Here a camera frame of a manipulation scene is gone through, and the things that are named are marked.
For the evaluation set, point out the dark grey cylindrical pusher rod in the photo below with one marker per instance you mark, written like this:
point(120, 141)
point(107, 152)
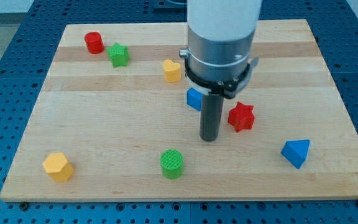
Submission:
point(211, 110)

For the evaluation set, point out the red star block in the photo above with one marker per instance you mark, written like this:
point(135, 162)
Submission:
point(241, 117)

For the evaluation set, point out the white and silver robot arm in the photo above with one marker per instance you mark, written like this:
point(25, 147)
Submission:
point(217, 63)

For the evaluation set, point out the blue cube block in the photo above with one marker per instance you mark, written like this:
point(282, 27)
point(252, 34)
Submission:
point(194, 99)

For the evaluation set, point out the green star block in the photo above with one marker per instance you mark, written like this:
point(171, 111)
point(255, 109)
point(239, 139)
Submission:
point(118, 55)

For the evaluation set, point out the yellow heart block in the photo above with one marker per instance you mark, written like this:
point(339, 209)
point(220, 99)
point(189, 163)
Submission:
point(172, 71)

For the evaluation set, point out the green cylinder block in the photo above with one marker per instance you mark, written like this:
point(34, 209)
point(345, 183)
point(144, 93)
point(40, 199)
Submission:
point(171, 162)

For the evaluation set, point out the blue triangular prism block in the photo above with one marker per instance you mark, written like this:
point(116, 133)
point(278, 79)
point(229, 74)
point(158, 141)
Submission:
point(296, 151)

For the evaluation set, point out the light wooden board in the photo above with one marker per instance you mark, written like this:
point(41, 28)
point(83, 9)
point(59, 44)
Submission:
point(113, 124)

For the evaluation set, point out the red cylinder block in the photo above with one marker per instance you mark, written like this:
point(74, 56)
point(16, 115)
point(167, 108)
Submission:
point(94, 42)

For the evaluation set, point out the yellow hexagon block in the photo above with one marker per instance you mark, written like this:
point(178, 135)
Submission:
point(58, 167)

